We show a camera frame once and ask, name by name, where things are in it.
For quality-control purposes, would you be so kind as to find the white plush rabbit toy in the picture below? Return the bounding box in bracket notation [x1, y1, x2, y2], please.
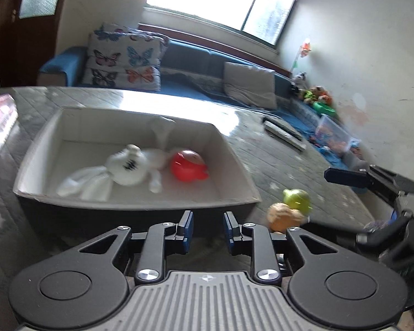
[56, 115, 176, 201]

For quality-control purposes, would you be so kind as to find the black and white plush toy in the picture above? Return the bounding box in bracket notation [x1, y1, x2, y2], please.
[291, 72, 307, 92]

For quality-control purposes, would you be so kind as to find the pink tissue pack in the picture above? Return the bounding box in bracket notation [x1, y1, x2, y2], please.
[0, 78, 18, 154]

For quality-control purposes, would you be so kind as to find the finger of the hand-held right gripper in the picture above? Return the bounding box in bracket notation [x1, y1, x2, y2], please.
[305, 219, 359, 247]
[325, 165, 414, 207]

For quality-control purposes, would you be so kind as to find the green plastic tub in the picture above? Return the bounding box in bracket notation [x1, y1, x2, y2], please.
[312, 101, 337, 116]

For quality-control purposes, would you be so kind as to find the dark cardboard box white inside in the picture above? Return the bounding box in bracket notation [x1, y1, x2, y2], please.
[13, 107, 261, 238]

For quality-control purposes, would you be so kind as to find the pile of toys in corner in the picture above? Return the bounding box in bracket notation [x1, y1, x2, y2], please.
[302, 86, 333, 106]

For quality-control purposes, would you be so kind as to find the window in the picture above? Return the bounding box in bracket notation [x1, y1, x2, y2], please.
[143, 0, 302, 47]

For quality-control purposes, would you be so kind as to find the blue sofa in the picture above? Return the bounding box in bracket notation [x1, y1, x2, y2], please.
[38, 38, 366, 194]

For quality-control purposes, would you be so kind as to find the grey cushion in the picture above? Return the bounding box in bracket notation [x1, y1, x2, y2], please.
[222, 61, 278, 110]

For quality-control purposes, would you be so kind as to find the brown door with frosted glass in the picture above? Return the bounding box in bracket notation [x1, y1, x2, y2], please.
[0, 0, 73, 87]

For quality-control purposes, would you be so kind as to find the large butterfly print pillow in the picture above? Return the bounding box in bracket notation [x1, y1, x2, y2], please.
[82, 32, 166, 92]

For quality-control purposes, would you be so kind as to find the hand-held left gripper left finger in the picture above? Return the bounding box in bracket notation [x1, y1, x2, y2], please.
[78, 210, 195, 283]

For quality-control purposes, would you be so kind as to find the grey remote control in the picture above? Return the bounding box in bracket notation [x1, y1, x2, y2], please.
[264, 122, 307, 152]

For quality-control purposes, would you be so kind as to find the green toy figure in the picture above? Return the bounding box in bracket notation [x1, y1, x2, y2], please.
[283, 188, 314, 214]

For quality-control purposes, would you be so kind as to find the clear plastic storage bin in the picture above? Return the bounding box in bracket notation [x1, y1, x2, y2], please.
[314, 114, 353, 154]

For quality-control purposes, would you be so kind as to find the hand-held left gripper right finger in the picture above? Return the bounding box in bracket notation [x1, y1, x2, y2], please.
[224, 211, 337, 283]

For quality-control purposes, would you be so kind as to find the round red toy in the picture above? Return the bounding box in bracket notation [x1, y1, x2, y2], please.
[171, 150, 209, 182]

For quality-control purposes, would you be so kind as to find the orange and green wall toy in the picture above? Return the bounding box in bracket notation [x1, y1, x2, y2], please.
[293, 38, 313, 70]

